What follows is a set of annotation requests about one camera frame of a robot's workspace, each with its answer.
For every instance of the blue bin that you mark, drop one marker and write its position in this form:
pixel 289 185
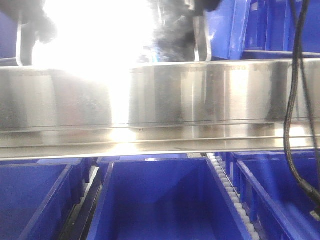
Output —
pixel 175 199
pixel 276 205
pixel 251 29
pixel 36 199

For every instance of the stainless steel shelf front rail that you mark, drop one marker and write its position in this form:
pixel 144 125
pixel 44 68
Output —
pixel 195 107

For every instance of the blue bin lower centre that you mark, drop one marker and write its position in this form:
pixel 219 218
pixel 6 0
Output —
pixel 175 199

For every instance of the blue bin lower left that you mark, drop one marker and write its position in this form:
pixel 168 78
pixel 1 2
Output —
pixel 36 199

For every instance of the silver metal tray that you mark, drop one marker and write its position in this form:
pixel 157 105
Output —
pixel 74 33

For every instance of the roller track rail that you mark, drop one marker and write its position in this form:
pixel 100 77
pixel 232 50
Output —
pixel 232 194

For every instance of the blue bin upper right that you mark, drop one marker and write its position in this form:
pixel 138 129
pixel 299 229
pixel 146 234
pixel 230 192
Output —
pixel 251 29

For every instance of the blue bin lower right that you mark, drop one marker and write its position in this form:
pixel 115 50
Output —
pixel 276 205

